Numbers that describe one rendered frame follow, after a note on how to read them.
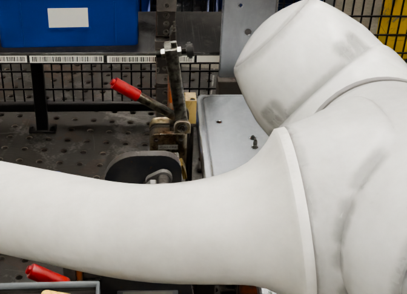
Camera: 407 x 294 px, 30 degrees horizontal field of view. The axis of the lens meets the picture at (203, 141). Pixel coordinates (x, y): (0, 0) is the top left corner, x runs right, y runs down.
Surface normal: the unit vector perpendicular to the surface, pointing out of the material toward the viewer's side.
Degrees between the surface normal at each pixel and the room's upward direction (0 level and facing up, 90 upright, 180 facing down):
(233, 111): 0
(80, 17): 90
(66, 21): 90
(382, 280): 77
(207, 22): 0
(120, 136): 0
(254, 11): 90
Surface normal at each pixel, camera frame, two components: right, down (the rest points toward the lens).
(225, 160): 0.04, -0.83
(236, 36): 0.07, 0.56
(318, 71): 0.11, 0.18
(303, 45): -0.17, -0.21
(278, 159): -0.84, -0.35
